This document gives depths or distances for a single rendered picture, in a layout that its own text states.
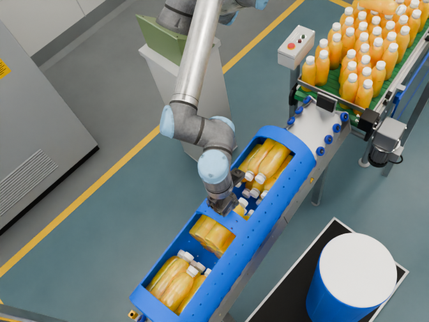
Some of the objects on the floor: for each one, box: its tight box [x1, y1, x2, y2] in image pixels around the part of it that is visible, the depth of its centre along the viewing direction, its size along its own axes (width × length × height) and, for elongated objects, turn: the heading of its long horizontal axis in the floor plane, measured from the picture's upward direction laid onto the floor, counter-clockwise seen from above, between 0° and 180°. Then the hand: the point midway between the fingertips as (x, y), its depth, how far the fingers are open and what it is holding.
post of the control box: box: [289, 63, 301, 119], centre depth 250 cm, size 4×4×100 cm
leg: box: [312, 164, 329, 206], centre depth 243 cm, size 6×6×63 cm
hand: (230, 206), depth 145 cm, fingers closed, pressing on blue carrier
